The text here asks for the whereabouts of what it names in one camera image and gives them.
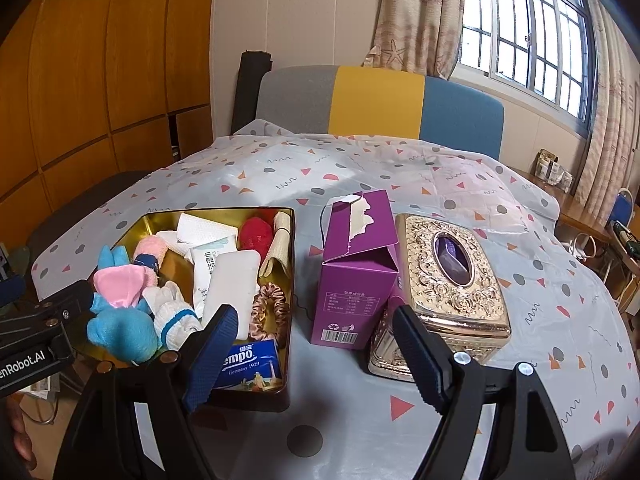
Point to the blue folding chair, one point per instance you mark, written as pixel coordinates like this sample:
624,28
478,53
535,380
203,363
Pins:
623,208

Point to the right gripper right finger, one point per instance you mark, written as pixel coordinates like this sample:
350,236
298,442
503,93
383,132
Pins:
427,357

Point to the purple cardboard box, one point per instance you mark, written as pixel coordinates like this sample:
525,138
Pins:
358,271

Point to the ornate gold tissue box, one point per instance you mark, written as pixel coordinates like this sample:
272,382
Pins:
446,279

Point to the white glove blue stripe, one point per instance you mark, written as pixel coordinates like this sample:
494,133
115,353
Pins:
174,319

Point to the window with grille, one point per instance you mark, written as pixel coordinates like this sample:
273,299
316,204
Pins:
541,48

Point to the beige patterned curtain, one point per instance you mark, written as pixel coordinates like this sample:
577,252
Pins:
417,36

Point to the bags on desk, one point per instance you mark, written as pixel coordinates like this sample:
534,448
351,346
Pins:
548,168

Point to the white woven dishcloth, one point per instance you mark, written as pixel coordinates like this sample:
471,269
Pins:
193,231

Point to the blue plush toy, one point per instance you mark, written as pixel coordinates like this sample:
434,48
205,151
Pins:
122,322

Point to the grey yellow blue sofa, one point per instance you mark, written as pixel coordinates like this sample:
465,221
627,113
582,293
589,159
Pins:
364,101

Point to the gold metal tray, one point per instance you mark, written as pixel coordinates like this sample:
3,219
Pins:
180,271

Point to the beige cloth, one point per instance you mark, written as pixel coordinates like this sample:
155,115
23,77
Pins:
277,249

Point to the pink towel blue band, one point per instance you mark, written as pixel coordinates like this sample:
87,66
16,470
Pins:
150,252

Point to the wooden desk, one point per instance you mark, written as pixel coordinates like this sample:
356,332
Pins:
574,216

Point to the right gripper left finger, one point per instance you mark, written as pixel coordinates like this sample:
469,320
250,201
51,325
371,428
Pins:
203,355

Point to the blue Tempo tissue pack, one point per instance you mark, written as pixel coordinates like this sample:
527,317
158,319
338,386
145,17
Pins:
252,366

